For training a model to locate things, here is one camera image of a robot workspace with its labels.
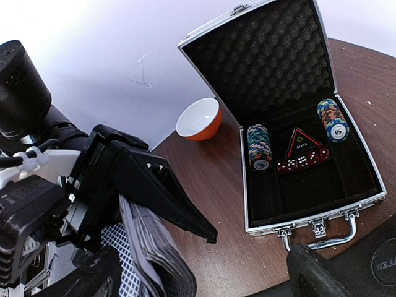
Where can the aluminium poker chip case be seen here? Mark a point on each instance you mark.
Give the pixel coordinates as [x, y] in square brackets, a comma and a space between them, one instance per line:
[269, 62]

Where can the poker chip row with 100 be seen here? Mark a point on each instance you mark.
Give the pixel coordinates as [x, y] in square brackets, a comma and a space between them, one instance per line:
[259, 149]

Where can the black poker table mat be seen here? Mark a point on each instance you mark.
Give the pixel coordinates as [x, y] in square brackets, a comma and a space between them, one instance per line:
[353, 266]

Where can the clear round dealer button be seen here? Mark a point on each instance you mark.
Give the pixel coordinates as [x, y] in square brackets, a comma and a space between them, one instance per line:
[383, 263]

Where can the grey playing card deck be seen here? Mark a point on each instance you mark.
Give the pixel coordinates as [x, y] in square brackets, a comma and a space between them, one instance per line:
[150, 260]

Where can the orange white bowl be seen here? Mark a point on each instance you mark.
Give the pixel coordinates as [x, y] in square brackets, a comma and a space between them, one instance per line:
[200, 121]

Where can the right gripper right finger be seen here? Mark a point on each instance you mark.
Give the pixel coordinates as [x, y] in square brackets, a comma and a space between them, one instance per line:
[311, 275]

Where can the poker chip row with 10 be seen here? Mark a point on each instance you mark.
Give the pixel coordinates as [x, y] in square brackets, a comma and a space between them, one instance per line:
[333, 120]

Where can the red dice set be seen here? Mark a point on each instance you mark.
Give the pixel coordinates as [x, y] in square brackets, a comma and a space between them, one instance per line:
[303, 161]

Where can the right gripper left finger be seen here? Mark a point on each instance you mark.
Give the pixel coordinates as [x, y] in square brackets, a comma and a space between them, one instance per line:
[99, 275]

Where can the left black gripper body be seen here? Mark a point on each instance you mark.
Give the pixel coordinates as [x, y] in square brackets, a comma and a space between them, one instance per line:
[35, 211]

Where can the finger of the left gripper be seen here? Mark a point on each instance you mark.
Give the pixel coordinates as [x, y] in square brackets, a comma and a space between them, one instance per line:
[148, 180]

